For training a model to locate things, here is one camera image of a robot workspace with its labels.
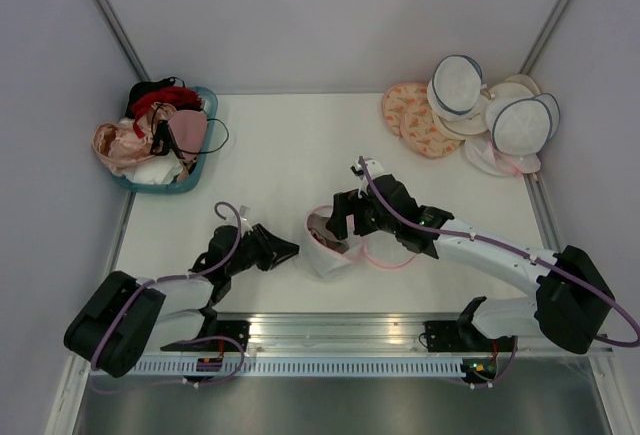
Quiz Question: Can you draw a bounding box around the flat white bag pink trim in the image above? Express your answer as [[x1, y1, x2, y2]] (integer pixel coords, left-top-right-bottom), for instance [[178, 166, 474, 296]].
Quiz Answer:
[[464, 133, 541, 177]]

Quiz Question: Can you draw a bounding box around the cream laundry bag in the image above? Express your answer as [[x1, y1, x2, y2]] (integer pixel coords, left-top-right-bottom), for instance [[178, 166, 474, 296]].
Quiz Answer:
[[427, 75, 537, 140]]

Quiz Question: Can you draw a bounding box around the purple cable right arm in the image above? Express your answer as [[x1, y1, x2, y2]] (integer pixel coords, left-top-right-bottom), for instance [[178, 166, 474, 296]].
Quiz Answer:
[[358, 157, 640, 391]]

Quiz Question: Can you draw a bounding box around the teal plastic basket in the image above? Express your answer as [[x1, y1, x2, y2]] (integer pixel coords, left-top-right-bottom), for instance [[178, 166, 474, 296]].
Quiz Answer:
[[92, 78, 218, 195]]

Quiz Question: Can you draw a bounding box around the dusty pink bra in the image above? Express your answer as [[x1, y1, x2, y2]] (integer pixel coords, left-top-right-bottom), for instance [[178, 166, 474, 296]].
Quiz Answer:
[[167, 110, 208, 157]]

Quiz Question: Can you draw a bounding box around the large white bag blue trim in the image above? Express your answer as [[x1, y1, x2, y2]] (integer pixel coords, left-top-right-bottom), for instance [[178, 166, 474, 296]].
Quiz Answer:
[[484, 93, 561, 156]]

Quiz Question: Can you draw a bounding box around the red lace bra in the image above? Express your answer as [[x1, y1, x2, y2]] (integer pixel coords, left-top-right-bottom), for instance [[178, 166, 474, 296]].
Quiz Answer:
[[130, 86, 202, 118]]

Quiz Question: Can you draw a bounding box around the black bra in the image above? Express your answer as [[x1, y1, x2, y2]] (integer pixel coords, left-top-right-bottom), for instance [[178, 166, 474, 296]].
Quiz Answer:
[[124, 75, 230, 157]]

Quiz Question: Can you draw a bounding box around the floral peach laundry bag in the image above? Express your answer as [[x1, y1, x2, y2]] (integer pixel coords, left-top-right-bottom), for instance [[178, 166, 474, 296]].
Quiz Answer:
[[381, 82, 429, 136]]

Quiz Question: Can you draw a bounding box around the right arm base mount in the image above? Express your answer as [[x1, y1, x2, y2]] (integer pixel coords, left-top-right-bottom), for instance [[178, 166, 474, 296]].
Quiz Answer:
[[424, 320, 484, 353]]

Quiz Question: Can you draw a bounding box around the white slotted cable duct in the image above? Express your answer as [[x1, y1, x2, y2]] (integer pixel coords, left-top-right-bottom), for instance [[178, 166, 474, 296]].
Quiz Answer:
[[129, 356, 464, 378]]

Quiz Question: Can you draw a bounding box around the mauve bra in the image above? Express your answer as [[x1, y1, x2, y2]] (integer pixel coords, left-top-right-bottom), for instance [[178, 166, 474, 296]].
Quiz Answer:
[[307, 213, 349, 254]]

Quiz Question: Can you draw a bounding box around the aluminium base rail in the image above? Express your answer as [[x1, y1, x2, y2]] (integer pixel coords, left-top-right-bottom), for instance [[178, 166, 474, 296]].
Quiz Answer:
[[74, 310, 615, 356]]

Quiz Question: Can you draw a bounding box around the aluminium frame post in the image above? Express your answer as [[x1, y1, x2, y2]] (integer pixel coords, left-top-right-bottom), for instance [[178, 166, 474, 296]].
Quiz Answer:
[[519, 0, 573, 75], [92, 0, 151, 81]]

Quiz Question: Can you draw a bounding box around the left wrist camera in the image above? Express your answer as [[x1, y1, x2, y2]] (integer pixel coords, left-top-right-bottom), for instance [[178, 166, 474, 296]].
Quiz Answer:
[[238, 205, 251, 223]]

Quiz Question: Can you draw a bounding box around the white mesh bag blue trim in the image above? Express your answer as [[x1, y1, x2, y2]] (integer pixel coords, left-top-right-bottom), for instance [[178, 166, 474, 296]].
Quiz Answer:
[[429, 55, 483, 121]]

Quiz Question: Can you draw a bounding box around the white bra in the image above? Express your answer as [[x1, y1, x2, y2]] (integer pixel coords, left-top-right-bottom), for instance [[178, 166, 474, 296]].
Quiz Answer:
[[123, 156, 183, 185]]

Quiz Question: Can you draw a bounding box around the aluminium side rail right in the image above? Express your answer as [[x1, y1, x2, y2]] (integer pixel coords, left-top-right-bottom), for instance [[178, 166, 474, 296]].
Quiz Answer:
[[524, 174, 564, 252]]

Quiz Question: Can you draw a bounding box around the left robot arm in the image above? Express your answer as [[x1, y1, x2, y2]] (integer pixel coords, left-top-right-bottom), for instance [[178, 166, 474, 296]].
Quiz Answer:
[[63, 224, 300, 378]]

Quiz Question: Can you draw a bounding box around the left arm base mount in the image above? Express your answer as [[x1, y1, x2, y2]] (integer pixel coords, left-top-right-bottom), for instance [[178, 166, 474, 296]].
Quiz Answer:
[[160, 320, 251, 353]]

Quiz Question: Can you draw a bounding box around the peach satin bra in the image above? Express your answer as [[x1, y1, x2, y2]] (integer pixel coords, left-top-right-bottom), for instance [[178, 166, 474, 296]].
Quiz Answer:
[[92, 123, 154, 176]]

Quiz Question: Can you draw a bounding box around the white mesh bag pink zipper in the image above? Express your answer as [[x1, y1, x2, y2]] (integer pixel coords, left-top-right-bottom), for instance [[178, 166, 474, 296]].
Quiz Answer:
[[299, 205, 416, 281]]

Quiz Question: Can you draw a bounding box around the aluminium frame post left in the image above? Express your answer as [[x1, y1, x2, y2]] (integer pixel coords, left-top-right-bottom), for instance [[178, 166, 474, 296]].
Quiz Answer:
[[92, 0, 151, 81]]

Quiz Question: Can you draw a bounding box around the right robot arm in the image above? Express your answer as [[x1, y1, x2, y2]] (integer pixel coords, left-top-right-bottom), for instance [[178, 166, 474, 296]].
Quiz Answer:
[[326, 174, 615, 354]]

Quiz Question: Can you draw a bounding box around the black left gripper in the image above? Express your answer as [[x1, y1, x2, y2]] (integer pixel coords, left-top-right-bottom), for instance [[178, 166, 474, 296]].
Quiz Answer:
[[227, 223, 301, 277]]

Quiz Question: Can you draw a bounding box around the aluminium frame post right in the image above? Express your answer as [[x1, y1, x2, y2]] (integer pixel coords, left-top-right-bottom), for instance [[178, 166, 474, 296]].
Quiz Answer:
[[519, 0, 573, 75]]

